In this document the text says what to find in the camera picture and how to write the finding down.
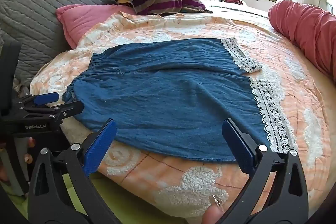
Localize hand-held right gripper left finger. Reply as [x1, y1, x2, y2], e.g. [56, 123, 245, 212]
[28, 118, 124, 224]

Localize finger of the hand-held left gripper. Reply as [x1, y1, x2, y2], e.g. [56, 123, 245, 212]
[20, 100, 84, 120]
[12, 92, 60, 109]

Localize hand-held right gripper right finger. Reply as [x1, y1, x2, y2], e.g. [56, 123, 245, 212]
[218, 118, 309, 224]

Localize blue pants with lace trim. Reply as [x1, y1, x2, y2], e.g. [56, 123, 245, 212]
[62, 38, 299, 162]

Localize person's left hand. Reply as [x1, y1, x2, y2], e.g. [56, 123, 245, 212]
[23, 136, 36, 165]

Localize person's right hand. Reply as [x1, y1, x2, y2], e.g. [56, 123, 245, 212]
[202, 194, 225, 224]

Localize orange and white printed blanket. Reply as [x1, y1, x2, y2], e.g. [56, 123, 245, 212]
[30, 11, 332, 220]

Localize yellow-green bed sheet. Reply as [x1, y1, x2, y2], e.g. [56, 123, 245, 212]
[8, 174, 206, 224]

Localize pink pillow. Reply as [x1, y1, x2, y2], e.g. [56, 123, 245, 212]
[56, 4, 137, 49]

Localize red rolled quilt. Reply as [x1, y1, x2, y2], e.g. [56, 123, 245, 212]
[268, 0, 336, 81]

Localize light striped bed sheet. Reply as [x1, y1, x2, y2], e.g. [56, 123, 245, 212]
[209, 0, 271, 18]

